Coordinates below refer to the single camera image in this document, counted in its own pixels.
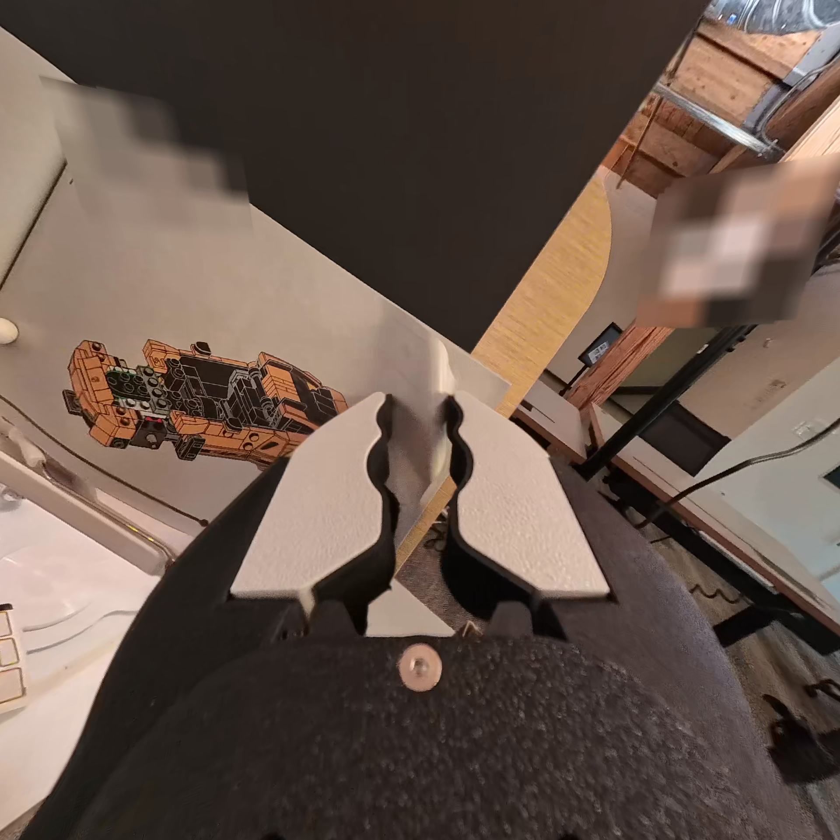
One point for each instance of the lego sticker sheet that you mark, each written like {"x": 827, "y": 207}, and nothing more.
{"x": 11, "y": 656}

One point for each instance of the silver ventilation duct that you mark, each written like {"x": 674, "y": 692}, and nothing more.
{"x": 788, "y": 13}

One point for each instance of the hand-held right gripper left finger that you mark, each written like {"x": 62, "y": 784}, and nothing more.
{"x": 315, "y": 519}

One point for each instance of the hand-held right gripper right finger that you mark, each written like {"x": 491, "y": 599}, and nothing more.
{"x": 525, "y": 519}

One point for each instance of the lego instruction booklet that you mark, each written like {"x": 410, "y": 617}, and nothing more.
{"x": 263, "y": 289}

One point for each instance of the white ball-tipped page holder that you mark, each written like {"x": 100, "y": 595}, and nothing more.
{"x": 7, "y": 331}

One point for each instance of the black panel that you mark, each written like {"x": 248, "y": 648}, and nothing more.
{"x": 394, "y": 105}

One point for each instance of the wooden office desk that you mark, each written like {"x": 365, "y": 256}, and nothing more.
{"x": 709, "y": 512}

